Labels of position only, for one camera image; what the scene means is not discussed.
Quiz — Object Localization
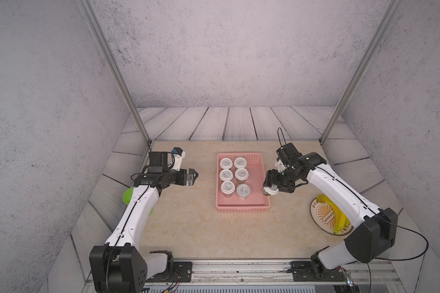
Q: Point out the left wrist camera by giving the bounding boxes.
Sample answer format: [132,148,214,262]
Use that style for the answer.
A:
[172,147,186,171]

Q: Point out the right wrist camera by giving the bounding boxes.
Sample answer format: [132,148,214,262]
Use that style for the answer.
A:
[275,142,302,173]

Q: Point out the yellow banana bunch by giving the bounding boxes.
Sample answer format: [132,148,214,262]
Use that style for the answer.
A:
[317,195,350,234]

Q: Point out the aluminium front rail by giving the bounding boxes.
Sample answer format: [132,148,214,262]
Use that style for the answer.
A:
[81,258,404,293]

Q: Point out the right aluminium frame post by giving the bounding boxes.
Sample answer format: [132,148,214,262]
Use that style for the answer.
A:
[319,0,404,146]

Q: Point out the pink perforated plastic basket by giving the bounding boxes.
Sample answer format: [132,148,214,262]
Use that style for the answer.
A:
[216,152,271,212]

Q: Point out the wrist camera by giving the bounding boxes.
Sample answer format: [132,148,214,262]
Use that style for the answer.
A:
[275,142,302,173]
[172,147,186,171]

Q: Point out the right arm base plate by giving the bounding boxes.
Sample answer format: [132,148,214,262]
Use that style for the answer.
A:
[286,261,347,282]

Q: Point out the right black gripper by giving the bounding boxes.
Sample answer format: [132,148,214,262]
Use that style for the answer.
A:
[261,167,299,194]

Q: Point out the left aluminium frame post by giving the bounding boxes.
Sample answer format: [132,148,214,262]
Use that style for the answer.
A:
[78,0,152,148]

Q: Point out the aluminium frame post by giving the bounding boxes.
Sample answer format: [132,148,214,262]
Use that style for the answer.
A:
[78,0,152,148]
[319,0,404,146]

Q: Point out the green plastic cup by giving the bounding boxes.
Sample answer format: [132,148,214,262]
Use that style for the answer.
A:
[123,185,158,216]

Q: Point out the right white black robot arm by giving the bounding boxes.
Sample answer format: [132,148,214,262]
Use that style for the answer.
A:
[263,153,398,270]

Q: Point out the yogurt cup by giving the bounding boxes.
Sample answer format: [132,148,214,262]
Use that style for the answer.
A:
[219,169,234,181]
[219,157,233,170]
[233,157,248,169]
[236,183,251,200]
[220,181,236,198]
[262,186,279,196]
[235,168,249,184]

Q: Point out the orange patterned plate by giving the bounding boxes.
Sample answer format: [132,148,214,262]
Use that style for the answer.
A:
[310,198,354,236]

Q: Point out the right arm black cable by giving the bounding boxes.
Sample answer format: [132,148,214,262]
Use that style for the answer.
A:
[277,127,430,293]

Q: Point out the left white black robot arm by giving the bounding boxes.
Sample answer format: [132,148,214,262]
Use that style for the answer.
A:
[89,147,199,293]

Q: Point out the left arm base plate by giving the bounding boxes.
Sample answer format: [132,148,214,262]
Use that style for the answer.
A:
[146,261,193,283]

